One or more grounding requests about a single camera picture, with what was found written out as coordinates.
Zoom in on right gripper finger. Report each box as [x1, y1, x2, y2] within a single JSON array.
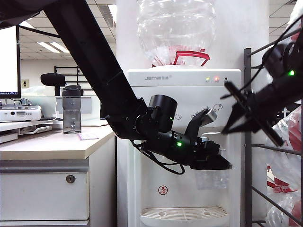
[[219, 93, 247, 104], [221, 105, 260, 135]]

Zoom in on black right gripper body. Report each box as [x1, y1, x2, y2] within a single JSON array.
[[223, 81, 285, 147]]

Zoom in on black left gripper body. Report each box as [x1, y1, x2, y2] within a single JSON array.
[[189, 136, 223, 166]]

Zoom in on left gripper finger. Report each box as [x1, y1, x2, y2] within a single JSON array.
[[189, 154, 233, 171]]

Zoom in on blue cold water tap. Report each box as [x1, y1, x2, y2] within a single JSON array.
[[201, 131, 224, 142]]

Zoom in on clear plastic mug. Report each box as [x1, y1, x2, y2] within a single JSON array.
[[195, 169, 230, 190]]

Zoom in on white water dispenser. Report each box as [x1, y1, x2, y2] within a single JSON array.
[[117, 67, 242, 227]]

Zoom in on dark grey water bottle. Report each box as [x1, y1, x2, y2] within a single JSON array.
[[62, 85, 82, 134]]

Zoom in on white desk drawer cabinet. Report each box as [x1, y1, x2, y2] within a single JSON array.
[[0, 158, 90, 227]]

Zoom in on white raised desk board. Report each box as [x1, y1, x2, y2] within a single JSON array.
[[0, 120, 54, 132]]

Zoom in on grey metal rack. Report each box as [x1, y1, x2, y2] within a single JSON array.
[[243, 47, 303, 227]]

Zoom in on white drip tray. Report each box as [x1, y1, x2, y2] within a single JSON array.
[[139, 207, 230, 219]]

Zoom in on pink paper packet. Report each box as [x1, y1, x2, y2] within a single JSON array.
[[79, 132, 99, 141]]

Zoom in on grey partition panel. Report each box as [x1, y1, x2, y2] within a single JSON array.
[[55, 96, 92, 114]]

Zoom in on black chair headrest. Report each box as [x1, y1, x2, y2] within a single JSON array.
[[40, 73, 66, 96]]

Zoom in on fluorescent ceiling light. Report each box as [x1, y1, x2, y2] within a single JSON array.
[[36, 41, 71, 54]]

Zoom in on white RC transmitter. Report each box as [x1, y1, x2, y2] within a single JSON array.
[[0, 105, 42, 122]]

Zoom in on black computer monitor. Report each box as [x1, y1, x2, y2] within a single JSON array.
[[0, 25, 21, 99]]

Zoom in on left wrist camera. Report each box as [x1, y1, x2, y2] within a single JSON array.
[[184, 106, 218, 142]]

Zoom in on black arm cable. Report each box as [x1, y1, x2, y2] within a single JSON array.
[[129, 139, 186, 175]]

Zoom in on clear water jug red handle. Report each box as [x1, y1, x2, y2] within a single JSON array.
[[136, 0, 216, 69]]

